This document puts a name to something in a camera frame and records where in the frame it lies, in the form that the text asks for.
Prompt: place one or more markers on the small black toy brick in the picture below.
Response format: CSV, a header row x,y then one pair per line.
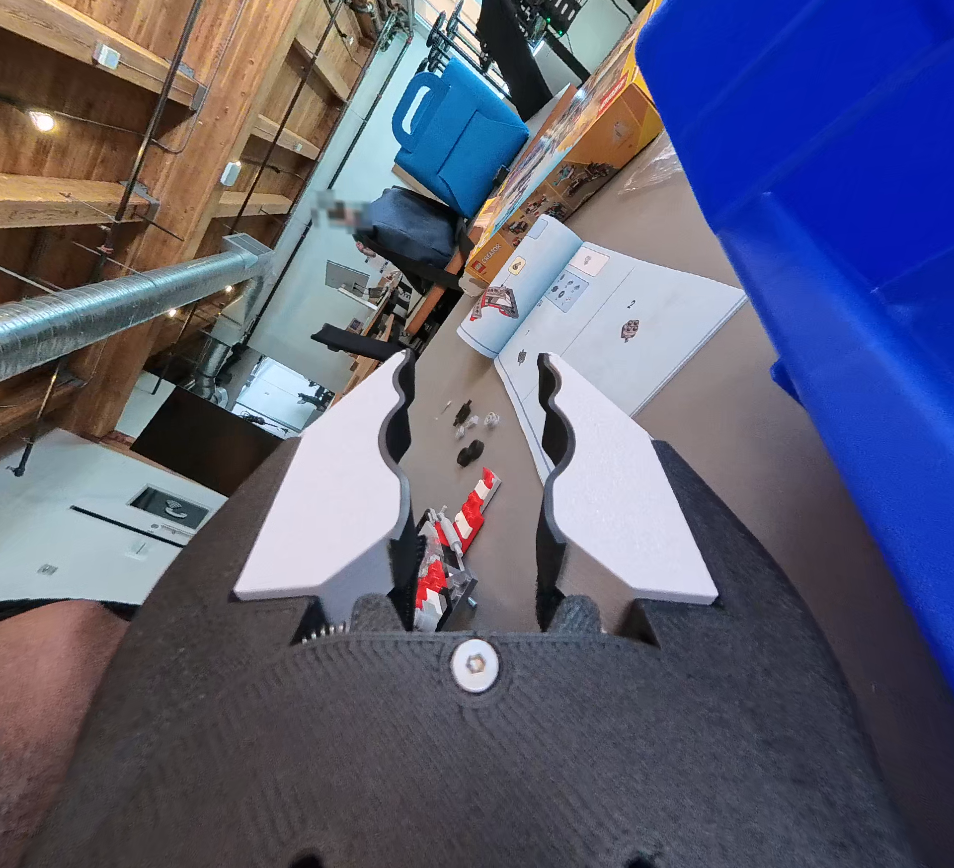
x,y
462,412

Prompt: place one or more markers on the blue felt bag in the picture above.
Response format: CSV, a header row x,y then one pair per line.
x,y
462,137

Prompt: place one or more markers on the black wall screen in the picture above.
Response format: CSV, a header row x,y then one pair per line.
x,y
209,436

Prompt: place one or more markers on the black chair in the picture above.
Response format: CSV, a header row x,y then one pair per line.
x,y
358,340

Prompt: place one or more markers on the silver metal duct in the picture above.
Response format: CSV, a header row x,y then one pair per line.
x,y
112,309

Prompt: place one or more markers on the white ceiling sensor box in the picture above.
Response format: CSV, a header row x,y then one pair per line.
x,y
231,173

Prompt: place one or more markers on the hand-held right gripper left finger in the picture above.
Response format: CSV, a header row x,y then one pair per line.
x,y
328,495

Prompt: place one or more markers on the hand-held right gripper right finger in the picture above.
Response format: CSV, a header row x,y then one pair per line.
x,y
626,503

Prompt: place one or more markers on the spiral metal duct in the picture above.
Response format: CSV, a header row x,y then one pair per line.
x,y
212,369

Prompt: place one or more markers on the dark blue backpack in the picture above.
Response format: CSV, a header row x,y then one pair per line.
x,y
417,227

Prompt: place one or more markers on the light blue instruction booklet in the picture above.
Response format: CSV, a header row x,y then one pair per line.
x,y
656,331

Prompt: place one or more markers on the blue plastic bin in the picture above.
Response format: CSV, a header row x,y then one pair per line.
x,y
820,137

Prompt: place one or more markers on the grey desk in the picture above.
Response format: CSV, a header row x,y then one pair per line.
x,y
745,510

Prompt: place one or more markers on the yellow toy brick box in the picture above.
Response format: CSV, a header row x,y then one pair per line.
x,y
596,130

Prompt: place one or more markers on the black monitor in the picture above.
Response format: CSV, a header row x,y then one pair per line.
x,y
514,48

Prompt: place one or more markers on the clear plastic bag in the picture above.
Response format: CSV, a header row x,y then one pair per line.
x,y
656,167

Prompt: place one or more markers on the red white toy brick model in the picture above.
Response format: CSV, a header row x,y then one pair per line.
x,y
473,510

